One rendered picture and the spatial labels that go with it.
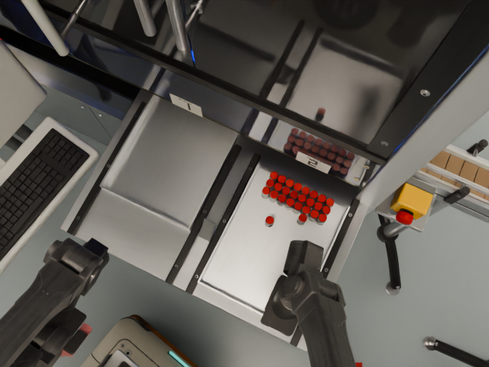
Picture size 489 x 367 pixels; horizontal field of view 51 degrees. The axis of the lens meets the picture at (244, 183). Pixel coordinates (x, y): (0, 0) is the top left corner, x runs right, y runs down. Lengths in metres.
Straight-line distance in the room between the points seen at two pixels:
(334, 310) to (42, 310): 0.43
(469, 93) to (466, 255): 1.68
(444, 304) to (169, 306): 1.15
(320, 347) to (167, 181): 0.73
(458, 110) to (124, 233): 0.88
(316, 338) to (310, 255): 0.18
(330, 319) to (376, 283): 1.47
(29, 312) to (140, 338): 1.18
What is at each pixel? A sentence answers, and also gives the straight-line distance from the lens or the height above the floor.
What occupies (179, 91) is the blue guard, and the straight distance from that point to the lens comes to 1.22.
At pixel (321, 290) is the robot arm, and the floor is 1.35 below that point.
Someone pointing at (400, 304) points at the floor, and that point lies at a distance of 2.28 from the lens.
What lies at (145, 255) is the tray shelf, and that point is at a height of 0.88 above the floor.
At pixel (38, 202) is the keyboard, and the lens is 1.49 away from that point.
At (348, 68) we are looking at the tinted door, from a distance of 0.82.
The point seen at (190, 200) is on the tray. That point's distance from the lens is 1.34.
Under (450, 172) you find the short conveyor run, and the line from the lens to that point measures 1.36.
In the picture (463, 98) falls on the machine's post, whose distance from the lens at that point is 0.78.
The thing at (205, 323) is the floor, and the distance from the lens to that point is 2.19.
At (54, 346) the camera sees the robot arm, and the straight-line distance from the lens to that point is 0.97.
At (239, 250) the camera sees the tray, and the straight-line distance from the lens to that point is 1.31.
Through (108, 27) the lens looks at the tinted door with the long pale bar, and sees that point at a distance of 1.15.
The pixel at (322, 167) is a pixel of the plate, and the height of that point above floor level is 1.02.
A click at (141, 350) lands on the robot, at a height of 0.28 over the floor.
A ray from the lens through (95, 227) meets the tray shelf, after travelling 1.37.
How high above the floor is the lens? 2.18
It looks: 75 degrees down
